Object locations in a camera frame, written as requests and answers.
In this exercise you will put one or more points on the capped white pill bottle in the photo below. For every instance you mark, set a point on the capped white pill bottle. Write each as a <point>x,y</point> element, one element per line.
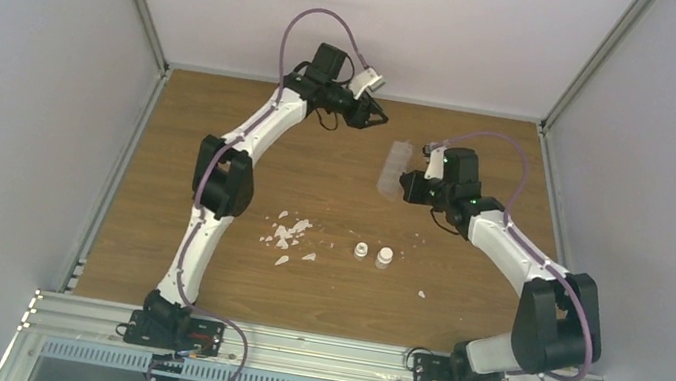
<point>384,257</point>

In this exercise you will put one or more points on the clear plastic pill organizer box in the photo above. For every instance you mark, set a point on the clear plastic pill organizer box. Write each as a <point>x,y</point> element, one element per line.
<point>395,164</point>

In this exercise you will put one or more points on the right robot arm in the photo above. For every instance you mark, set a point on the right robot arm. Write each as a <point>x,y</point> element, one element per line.
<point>556,325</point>

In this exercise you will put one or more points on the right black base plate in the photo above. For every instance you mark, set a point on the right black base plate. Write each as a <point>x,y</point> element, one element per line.
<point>425,365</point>

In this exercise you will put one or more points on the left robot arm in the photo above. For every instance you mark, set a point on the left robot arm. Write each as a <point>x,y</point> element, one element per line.
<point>223,181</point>

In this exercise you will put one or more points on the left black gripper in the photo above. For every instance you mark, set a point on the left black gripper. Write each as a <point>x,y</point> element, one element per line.
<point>360,111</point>

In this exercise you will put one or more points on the white pill fragments pile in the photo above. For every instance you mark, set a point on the white pill fragments pile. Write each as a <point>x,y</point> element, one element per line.
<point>291,238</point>

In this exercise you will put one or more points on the aluminium front rail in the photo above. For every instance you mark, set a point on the aluminium front rail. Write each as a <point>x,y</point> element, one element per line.
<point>269,348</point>

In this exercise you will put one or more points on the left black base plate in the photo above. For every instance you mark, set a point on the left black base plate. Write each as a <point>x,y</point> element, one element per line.
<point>196,336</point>

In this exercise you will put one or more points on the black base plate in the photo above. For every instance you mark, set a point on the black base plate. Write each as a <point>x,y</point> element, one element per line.
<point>196,336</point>
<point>425,365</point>

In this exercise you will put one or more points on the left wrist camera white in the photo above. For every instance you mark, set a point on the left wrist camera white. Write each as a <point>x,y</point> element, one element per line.
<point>366,82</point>

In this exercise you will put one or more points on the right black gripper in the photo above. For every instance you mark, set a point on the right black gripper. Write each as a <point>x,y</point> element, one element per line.
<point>411,186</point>

